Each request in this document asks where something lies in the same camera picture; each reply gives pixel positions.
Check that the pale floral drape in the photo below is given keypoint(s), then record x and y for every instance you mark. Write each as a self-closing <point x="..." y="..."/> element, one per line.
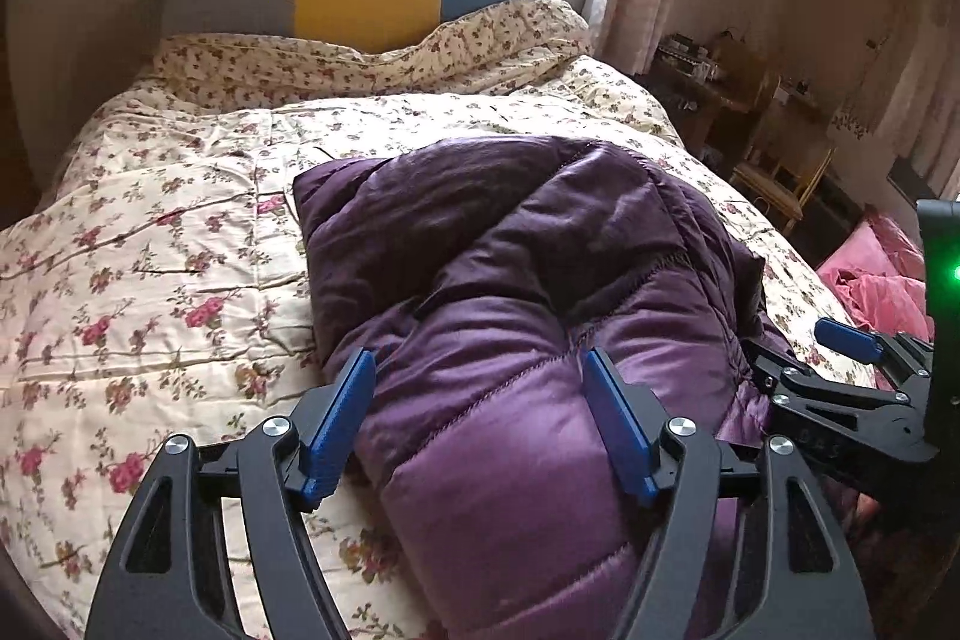
<point x="922" y="85"/>

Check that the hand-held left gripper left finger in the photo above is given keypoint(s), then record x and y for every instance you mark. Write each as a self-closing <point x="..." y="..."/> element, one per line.
<point x="337" y="422"/>

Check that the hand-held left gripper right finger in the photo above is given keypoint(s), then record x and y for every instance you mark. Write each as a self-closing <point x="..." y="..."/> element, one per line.
<point x="619" y="422"/>

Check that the cluttered wooden desk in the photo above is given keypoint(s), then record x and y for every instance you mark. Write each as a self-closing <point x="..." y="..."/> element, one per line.
<point x="712" y="85"/>

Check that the wooden chair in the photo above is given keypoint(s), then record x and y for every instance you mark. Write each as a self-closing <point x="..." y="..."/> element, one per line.
<point x="787" y="190"/>

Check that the large-print floral quilt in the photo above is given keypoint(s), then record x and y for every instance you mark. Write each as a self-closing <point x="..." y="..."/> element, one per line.
<point x="150" y="220"/>

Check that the purple quilted down jacket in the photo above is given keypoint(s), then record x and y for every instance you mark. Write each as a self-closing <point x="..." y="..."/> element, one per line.
<point x="525" y="280"/>

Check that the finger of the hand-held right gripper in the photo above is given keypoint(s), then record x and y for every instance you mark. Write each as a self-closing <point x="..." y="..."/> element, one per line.
<point x="847" y="338"/>
<point x="825" y="389"/>

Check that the pink crumpled cloth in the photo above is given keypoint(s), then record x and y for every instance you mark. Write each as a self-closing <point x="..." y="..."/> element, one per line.
<point x="877" y="287"/>

